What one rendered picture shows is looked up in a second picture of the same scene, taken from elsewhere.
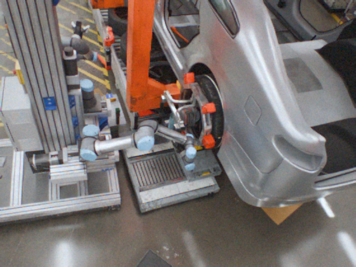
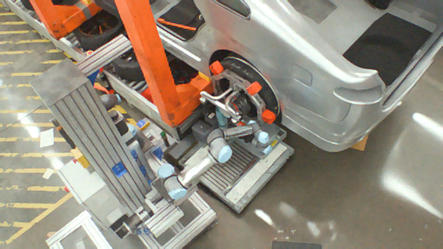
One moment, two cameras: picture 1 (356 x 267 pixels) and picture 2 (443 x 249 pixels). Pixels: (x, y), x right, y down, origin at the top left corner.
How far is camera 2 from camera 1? 0.80 m
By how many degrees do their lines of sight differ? 7
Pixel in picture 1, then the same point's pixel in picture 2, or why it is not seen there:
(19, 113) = (98, 194)
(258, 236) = (352, 171)
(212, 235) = (313, 195)
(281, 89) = (319, 48)
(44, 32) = (95, 115)
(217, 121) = (268, 95)
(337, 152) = (382, 60)
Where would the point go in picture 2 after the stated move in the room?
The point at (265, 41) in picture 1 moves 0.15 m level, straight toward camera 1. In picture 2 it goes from (280, 10) to (284, 25)
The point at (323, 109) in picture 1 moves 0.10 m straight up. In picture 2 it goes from (347, 25) to (349, 17)
